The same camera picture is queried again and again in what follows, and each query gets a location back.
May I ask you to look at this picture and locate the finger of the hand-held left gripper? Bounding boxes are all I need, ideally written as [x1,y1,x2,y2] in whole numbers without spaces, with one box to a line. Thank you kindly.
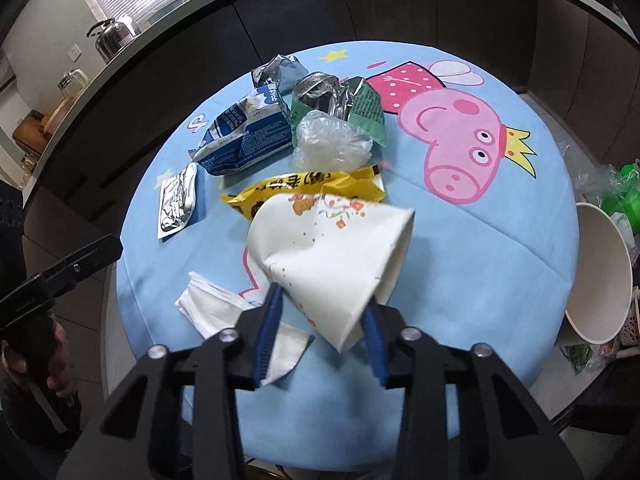
[30,234,124,301]

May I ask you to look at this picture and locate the wooden cutting board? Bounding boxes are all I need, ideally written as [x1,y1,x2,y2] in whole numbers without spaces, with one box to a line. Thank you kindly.
[12,110,51,146]

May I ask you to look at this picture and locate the glass jar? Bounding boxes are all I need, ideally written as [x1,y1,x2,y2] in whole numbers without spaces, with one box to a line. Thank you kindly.
[56,68,90,98]

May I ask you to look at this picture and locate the white paper cup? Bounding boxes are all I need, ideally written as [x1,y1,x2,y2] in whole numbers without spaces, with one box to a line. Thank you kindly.
[247,192,417,353]

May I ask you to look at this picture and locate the person's left hand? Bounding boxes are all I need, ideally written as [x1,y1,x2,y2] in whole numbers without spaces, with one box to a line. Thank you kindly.
[0,320,81,406]

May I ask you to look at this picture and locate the yellow snack wrapper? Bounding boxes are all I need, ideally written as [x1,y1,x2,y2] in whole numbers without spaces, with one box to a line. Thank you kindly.
[220,167,387,223]

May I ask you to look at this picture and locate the kitchen counter with dark cabinets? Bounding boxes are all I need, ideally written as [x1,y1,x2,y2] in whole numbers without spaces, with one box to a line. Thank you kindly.
[20,0,640,211]

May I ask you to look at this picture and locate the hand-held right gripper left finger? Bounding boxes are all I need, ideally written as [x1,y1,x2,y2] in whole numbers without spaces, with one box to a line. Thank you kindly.
[57,282,286,480]

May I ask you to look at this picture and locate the blue cartoon pig tablecloth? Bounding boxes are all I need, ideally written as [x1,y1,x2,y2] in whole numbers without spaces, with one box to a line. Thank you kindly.
[116,40,581,466]

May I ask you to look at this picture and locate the white plastic storage rack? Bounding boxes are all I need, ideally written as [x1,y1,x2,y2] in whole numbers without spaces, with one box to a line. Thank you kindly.
[617,285,640,351]

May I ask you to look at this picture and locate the white paper napkin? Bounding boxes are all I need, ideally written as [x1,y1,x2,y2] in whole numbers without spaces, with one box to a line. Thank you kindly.
[174,271,316,387]

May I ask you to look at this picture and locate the stainless steel kettle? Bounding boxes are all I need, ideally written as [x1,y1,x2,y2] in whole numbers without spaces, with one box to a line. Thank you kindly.
[86,16,137,63]

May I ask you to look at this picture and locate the green snack bag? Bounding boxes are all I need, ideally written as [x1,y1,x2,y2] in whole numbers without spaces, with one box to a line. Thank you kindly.
[291,72,387,147]

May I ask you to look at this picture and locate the blue and white snack bag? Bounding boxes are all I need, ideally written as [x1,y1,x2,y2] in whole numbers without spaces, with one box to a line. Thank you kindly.
[189,85,296,177]

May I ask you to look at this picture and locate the silver foil packet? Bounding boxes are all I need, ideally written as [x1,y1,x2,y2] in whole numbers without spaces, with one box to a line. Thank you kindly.
[157,162,199,240]

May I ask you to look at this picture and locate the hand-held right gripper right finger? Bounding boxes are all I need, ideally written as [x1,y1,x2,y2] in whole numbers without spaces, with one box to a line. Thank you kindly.
[361,302,586,480]

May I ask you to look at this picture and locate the clear plastic bag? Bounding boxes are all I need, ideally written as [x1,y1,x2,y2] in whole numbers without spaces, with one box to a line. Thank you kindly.
[290,110,375,173]

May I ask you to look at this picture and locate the green plastic bottles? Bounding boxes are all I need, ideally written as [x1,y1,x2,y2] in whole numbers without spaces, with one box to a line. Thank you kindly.
[600,159,640,233]

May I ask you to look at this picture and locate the silver snack bag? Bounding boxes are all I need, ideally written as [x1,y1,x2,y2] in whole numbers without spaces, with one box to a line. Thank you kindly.
[251,54,308,95]

